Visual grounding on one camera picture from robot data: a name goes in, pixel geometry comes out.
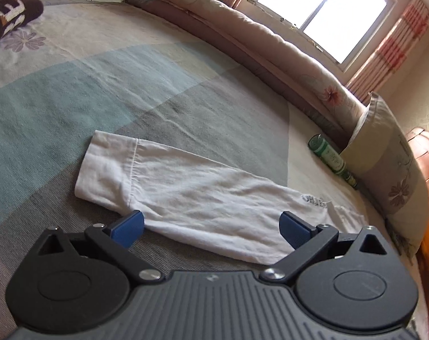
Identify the folded pink floral quilt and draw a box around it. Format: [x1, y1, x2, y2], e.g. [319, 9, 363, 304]
[121, 0, 368, 143]

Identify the window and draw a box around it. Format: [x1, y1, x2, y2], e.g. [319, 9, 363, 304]
[247, 0, 405, 74]

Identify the green glass bottle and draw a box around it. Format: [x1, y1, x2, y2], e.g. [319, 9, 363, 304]
[307, 133, 359, 189]

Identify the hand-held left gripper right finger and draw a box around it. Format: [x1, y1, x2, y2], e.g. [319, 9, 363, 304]
[259, 211, 389, 286]

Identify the floral beige pillow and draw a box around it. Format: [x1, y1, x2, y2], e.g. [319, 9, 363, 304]
[340, 92, 429, 263]

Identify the white long-sleeved shirt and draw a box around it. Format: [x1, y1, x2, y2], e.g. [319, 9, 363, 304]
[74, 129, 369, 266]

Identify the brown lettered garment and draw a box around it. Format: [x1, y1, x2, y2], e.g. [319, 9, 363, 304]
[0, 0, 45, 51]

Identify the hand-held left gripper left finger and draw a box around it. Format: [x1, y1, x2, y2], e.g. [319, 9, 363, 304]
[37, 210, 164, 284]

